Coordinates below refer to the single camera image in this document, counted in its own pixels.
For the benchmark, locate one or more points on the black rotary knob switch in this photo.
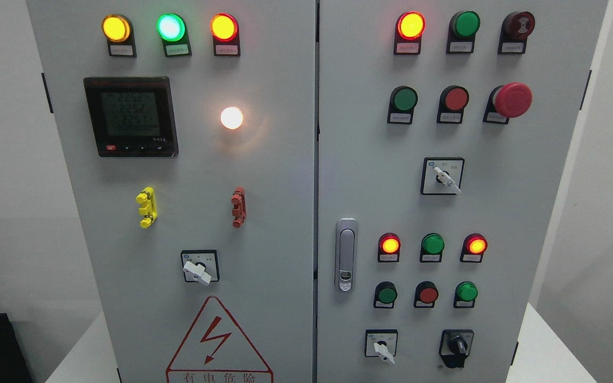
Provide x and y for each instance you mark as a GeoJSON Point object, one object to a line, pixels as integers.
{"type": "Point", "coordinates": [455, 346]}

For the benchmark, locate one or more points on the red terminal connector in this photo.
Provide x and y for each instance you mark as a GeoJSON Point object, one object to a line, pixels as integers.
{"type": "Point", "coordinates": [238, 207]}

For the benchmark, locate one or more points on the grey electrical cabinet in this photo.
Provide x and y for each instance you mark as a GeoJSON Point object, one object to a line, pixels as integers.
{"type": "Point", "coordinates": [314, 80]}

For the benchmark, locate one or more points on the red lit indicator lower left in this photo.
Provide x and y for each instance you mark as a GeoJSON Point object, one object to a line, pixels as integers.
{"type": "Point", "coordinates": [389, 248]}

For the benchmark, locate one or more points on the red lit indicator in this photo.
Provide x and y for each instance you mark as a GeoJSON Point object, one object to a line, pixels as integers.
{"type": "Point", "coordinates": [389, 248]}
{"type": "Point", "coordinates": [409, 30]}

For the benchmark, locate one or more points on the white glowing lamp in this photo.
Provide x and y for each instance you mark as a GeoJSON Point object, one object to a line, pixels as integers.
{"type": "Point", "coordinates": [232, 117]}

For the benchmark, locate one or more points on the green push button lower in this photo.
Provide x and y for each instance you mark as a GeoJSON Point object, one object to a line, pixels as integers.
{"type": "Point", "coordinates": [385, 295]}

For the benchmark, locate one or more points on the green push button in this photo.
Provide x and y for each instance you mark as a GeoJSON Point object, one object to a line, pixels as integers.
{"type": "Point", "coordinates": [385, 295]}
{"type": "Point", "coordinates": [403, 100]}

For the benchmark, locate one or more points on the green push button upper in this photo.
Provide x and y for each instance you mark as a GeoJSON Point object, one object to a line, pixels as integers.
{"type": "Point", "coordinates": [403, 100]}

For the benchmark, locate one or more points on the green indicator lower middle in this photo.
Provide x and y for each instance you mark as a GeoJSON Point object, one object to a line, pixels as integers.
{"type": "Point", "coordinates": [431, 249]}

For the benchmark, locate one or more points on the red push button lower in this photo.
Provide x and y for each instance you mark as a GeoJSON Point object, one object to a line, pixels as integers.
{"type": "Point", "coordinates": [425, 295]}

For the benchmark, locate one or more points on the red push button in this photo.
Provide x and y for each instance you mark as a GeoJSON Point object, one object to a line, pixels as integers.
{"type": "Point", "coordinates": [425, 295]}
{"type": "Point", "coordinates": [453, 101]}

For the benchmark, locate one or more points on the yellow terminal connector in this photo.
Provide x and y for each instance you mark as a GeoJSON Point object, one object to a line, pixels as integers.
{"type": "Point", "coordinates": [147, 207]}

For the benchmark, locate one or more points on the red push button upper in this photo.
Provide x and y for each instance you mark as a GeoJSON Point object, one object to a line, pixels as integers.
{"type": "Point", "coordinates": [453, 101]}

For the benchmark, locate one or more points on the red indicator lower right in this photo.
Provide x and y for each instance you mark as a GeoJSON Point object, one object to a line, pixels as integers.
{"type": "Point", "coordinates": [473, 249]}

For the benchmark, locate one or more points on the red-rimmed indicator light left door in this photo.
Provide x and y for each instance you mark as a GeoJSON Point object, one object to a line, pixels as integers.
{"type": "Point", "coordinates": [225, 33]}

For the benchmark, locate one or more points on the red lightning warning sticker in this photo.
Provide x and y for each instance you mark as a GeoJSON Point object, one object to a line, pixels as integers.
{"type": "Point", "coordinates": [216, 349]}

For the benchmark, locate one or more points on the green indicator bottom right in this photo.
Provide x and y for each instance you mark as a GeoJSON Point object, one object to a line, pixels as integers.
{"type": "Point", "coordinates": [465, 295]}

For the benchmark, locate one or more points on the black digital power meter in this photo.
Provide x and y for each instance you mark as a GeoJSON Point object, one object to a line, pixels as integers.
{"type": "Point", "coordinates": [132, 116]}

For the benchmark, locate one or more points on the red lit indicator top right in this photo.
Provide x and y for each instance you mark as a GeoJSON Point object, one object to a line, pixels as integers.
{"type": "Point", "coordinates": [409, 30]}

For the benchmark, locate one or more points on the green lit indicator light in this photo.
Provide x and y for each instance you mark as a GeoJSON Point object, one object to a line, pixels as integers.
{"type": "Point", "coordinates": [174, 35]}

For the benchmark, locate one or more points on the red emergency stop button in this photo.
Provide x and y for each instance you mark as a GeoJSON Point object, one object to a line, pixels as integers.
{"type": "Point", "coordinates": [507, 101]}

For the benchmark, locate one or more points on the green indicator top right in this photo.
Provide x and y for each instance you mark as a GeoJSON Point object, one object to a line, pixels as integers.
{"type": "Point", "coordinates": [463, 27]}

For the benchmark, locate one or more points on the yellow indicator light top left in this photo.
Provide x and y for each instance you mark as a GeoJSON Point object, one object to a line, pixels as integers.
{"type": "Point", "coordinates": [119, 35]}

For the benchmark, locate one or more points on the dark red buzzer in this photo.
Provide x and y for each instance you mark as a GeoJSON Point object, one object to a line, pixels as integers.
{"type": "Point", "coordinates": [515, 30]}

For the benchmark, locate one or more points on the silver door lock handle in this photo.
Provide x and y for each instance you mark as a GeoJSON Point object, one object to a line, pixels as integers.
{"type": "Point", "coordinates": [345, 253]}

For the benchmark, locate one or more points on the white selector switch left door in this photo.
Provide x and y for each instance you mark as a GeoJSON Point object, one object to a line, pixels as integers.
{"type": "Point", "coordinates": [200, 266]}

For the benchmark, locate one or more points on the white selector switch upper right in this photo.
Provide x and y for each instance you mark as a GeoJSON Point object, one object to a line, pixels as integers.
{"type": "Point", "coordinates": [442, 176]}

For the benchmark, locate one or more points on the white selector switch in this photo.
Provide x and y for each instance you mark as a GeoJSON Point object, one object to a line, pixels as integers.
{"type": "Point", "coordinates": [442, 176]}
{"type": "Point", "coordinates": [381, 344]}

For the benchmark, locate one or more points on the white selector switch bottom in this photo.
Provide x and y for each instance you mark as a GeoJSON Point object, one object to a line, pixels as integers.
{"type": "Point", "coordinates": [381, 344]}

